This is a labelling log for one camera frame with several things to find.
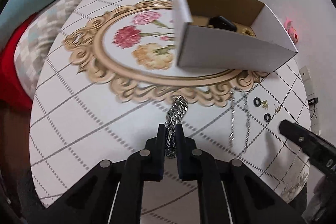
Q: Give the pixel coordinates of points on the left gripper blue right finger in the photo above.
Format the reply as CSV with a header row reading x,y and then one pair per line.
x,y
187,154

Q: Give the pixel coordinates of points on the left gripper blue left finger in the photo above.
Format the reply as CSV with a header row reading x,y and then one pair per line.
x,y
153,156

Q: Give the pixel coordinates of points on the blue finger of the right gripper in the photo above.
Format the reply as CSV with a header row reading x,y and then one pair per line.
x,y
310,143

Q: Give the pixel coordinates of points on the black charger plug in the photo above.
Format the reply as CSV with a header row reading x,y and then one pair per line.
x,y
313,101

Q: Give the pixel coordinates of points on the small gold charm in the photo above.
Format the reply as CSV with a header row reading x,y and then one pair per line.
x,y
277,109

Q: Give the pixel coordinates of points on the small gold earring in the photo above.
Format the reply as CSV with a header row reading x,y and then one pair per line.
x,y
264,104

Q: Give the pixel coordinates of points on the floral patterned tablecloth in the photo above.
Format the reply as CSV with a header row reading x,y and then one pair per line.
x,y
110,78

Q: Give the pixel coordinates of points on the white cardboard box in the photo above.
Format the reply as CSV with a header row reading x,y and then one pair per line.
x,y
230,34

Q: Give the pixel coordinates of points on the pink panther plush toy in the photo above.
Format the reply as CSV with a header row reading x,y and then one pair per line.
x,y
291,30

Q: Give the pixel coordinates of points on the red sheet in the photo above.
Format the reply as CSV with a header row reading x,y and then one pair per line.
x,y
12,92

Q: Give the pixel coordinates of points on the checkered mattress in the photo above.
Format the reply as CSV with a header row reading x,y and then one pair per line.
x,y
35,43

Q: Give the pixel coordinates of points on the wall socket panel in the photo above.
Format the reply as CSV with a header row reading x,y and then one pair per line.
x,y
307,82

